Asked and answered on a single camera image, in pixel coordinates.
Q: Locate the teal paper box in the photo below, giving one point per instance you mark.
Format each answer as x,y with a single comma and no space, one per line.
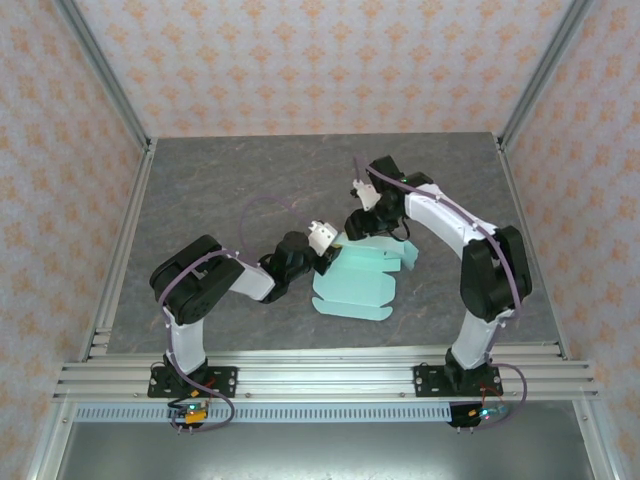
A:
350,295

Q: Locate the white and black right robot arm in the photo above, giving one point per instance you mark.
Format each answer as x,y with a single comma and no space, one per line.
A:
480,340

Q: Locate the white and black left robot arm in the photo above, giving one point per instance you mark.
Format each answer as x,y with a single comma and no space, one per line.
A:
187,340

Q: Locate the grey metal sheet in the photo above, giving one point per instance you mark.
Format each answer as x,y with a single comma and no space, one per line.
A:
325,455

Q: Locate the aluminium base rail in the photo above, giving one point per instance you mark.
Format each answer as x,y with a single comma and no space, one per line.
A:
325,380

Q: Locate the aluminium table side rail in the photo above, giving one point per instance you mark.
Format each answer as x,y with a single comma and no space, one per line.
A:
130,230
525,225

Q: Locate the aluminium frame post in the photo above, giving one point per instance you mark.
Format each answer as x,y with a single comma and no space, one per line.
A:
102,75
545,75

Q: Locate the aluminium lower frame rail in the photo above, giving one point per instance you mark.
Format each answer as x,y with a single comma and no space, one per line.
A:
47,445
600,450

